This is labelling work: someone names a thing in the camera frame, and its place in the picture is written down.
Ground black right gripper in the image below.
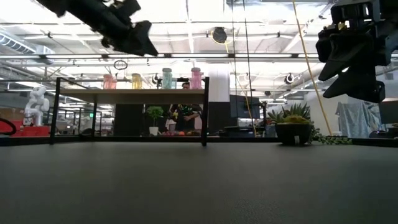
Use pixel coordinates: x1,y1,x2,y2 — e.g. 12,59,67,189
315,0,398,105

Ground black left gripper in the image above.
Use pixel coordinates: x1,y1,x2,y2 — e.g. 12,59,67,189
89,0,159,57

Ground yellow pill bottle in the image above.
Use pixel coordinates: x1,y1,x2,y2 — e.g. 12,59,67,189
131,73,143,90

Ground pink pill bottle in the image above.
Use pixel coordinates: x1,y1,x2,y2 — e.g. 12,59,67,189
190,67,203,90

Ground wooden shelf black metal legs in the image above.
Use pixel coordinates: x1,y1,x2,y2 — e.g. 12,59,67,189
51,77,210,147

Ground grey cloth cover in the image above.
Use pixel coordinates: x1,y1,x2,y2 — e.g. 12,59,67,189
335,101,379,138

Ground small tree white pot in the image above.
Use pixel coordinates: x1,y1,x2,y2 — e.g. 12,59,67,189
146,105,165,136

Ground black cabinet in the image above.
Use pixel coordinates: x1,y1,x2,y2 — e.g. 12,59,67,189
114,103,144,137

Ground person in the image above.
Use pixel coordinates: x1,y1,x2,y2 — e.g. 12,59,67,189
169,82,203,133

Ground succulent plant black pot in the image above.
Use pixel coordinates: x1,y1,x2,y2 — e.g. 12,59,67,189
266,102,354,146

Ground black computer monitor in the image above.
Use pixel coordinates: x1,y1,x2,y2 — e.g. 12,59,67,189
229,95,261,119

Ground red storage bins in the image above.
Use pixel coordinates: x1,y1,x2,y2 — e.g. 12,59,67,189
9,124,50,138

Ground black hanging ring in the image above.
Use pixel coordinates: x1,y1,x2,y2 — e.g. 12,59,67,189
113,59,129,71

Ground orange power cable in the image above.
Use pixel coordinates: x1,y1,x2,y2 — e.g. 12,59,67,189
291,0,333,136

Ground black hanging cable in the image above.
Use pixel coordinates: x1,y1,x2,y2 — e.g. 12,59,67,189
242,0,258,138
230,0,239,138

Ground black cable loop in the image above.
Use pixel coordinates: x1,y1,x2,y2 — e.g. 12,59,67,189
0,117,18,136

